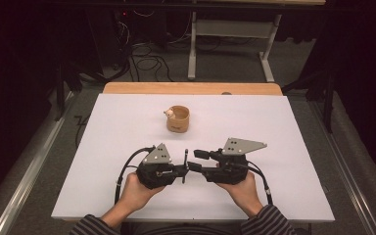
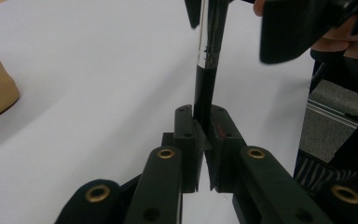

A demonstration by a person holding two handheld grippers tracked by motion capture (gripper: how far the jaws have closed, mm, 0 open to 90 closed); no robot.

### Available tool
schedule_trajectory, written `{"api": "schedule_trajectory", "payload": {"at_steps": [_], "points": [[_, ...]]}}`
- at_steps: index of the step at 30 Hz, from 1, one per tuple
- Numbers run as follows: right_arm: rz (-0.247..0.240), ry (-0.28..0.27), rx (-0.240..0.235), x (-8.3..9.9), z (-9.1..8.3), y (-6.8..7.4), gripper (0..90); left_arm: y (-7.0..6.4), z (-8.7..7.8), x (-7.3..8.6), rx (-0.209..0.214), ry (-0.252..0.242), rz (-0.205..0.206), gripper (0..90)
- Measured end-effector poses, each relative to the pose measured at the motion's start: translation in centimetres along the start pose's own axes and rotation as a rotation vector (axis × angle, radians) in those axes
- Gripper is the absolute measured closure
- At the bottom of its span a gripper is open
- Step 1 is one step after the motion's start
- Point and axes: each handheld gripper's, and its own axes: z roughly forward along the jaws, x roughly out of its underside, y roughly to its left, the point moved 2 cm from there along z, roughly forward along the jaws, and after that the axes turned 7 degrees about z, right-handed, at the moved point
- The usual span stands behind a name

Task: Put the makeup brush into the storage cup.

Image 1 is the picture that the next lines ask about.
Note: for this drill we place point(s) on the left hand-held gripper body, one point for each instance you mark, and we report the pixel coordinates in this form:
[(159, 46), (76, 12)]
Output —
[(155, 174)]

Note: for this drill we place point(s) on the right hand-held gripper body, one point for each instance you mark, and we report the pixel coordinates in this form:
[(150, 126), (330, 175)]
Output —
[(228, 169)]

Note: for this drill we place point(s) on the black pen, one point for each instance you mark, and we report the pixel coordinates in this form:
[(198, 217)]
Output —
[(185, 156)]

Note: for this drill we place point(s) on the person's left hand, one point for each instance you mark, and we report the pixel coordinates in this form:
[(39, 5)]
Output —
[(135, 194)]

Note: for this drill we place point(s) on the person's right hand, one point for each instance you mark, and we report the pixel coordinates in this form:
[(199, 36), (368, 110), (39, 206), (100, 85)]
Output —
[(244, 194)]

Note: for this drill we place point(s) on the wooden cup with small figure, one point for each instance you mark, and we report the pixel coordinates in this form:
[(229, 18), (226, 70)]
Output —
[(178, 124)]

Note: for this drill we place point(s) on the white board sheet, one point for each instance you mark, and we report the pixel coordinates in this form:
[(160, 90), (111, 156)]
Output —
[(104, 147)]

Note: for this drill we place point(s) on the black metal stand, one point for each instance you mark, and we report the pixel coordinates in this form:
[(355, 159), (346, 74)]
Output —
[(329, 104), (59, 94)]

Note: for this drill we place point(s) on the white metal desk frame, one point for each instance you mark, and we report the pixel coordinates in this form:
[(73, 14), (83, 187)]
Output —
[(192, 55)]

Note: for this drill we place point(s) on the aluminium floor rail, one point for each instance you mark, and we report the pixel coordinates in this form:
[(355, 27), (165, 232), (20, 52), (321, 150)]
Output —
[(346, 163), (29, 176)]

